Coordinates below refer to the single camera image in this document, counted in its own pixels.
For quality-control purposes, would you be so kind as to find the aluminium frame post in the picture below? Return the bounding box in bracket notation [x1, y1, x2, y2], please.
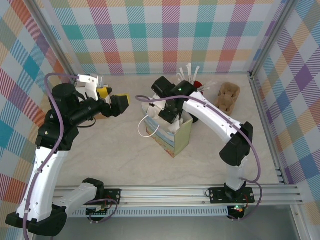
[249, 0, 299, 79]
[29, 0, 79, 82]

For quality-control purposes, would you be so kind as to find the red straw holder cup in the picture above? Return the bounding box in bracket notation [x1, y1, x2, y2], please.
[194, 79, 205, 93]

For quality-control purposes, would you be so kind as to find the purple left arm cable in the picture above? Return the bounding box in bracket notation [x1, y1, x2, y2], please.
[22, 72, 82, 240]

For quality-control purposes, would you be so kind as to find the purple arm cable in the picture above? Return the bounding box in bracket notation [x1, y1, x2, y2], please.
[22, 72, 82, 240]
[135, 94, 263, 222]

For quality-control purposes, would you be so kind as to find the aluminium side frame bar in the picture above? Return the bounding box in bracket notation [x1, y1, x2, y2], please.
[249, 74, 287, 185]

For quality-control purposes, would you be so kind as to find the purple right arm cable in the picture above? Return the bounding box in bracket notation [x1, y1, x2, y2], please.
[135, 94, 263, 222]

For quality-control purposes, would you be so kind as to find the brown pulp cup carrier stack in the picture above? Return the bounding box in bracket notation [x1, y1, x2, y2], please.
[214, 82, 241, 116]

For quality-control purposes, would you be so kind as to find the green printed paper takeout bag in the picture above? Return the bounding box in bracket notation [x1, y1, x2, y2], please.
[137, 101, 194, 158]

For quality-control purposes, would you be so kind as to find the perforated metal cable duct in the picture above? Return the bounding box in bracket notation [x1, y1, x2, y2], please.
[67, 208, 230, 218]

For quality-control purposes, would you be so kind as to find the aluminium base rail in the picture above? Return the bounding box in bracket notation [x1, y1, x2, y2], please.
[53, 184, 304, 206]

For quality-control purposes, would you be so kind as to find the small circuit board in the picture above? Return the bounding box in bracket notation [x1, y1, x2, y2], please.
[228, 204, 245, 214]
[86, 206, 110, 216]

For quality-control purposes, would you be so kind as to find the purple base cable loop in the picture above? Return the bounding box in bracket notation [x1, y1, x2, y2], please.
[87, 198, 118, 224]

